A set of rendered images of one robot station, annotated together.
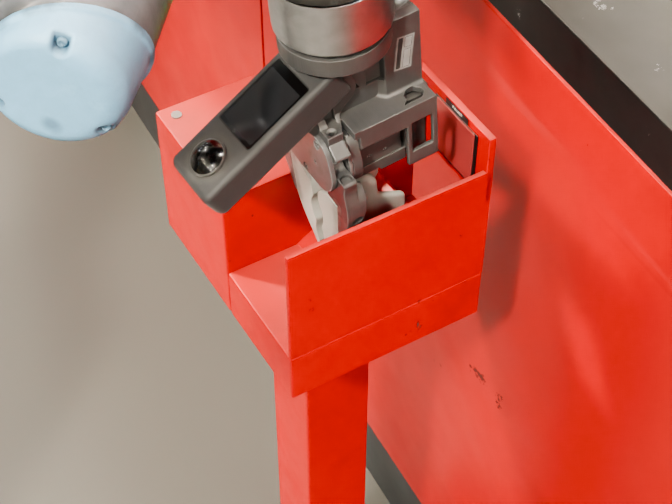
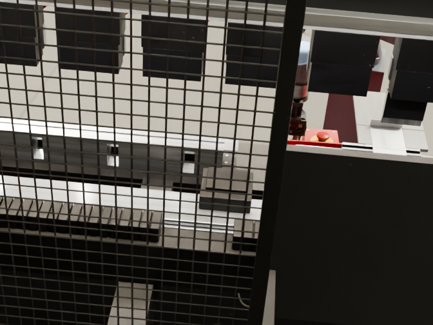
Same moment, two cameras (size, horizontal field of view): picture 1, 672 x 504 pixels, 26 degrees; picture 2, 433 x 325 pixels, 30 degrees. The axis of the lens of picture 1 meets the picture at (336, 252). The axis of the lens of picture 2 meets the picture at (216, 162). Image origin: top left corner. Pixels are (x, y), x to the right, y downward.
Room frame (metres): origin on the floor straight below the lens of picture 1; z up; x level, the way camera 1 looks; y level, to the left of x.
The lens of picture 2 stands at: (1.51, -1.87, 2.19)
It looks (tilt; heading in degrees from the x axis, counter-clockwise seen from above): 37 degrees down; 120
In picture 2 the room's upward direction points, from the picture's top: 4 degrees clockwise
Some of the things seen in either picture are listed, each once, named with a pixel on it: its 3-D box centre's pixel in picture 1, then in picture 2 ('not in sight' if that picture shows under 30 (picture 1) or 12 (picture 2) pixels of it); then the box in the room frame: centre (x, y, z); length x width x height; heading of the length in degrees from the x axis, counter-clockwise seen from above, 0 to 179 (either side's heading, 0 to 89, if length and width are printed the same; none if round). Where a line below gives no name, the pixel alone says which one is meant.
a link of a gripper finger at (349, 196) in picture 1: (339, 189); not in sight; (0.67, 0.00, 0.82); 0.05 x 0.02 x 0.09; 31
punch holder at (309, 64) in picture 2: not in sight; (341, 55); (0.91, -0.25, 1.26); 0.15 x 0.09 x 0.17; 28
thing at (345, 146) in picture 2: not in sight; (380, 153); (1.03, -0.19, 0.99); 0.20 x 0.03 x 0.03; 28
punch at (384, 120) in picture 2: not in sight; (404, 108); (1.06, -0.17, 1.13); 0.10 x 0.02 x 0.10; 28
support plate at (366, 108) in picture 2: not in sight; (388, 119); (0.99, -0.04, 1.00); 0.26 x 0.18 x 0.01; 118
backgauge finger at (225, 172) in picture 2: not in sight; (228, 168); (0.77, -0.51, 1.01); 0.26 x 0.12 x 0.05; 118
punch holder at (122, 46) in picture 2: not in sight; (91, 33); (0.38, -0.53, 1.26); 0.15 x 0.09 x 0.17; 28
